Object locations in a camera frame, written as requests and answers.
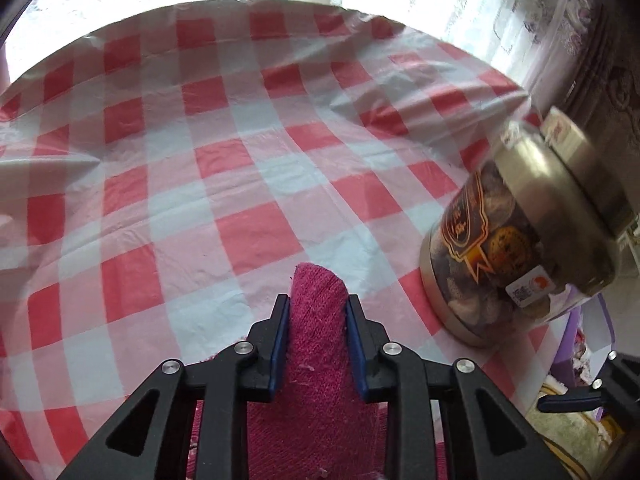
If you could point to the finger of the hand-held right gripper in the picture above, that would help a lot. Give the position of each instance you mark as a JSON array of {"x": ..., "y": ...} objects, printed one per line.
[{"x": 570, "y": 401}]

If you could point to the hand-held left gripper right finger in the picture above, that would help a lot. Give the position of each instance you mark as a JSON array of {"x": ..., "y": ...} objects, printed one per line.
[{"x": 356, "y": 345}]

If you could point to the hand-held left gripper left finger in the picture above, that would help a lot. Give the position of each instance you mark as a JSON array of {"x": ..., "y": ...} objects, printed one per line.
[{"x": 280, "y": 345}]

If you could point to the magenta knit cloth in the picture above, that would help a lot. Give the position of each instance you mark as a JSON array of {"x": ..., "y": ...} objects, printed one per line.
[{"x": 315, "y": 360}]

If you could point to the striped tasselled cushion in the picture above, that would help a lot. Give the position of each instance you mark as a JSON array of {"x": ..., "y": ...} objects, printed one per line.
[{"x": 565, "y": 440}]

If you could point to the clear jar with metal lid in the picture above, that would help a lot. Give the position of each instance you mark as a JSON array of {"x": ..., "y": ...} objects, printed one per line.
[{"x": 500, "y": 240}]

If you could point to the red white checked tablecloth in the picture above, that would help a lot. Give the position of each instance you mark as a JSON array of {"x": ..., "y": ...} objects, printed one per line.
[{"x": 200, "y": 160}]

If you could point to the white lace curtain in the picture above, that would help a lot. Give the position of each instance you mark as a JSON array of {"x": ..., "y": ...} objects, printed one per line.
[{"x": 525, "y": 10}]

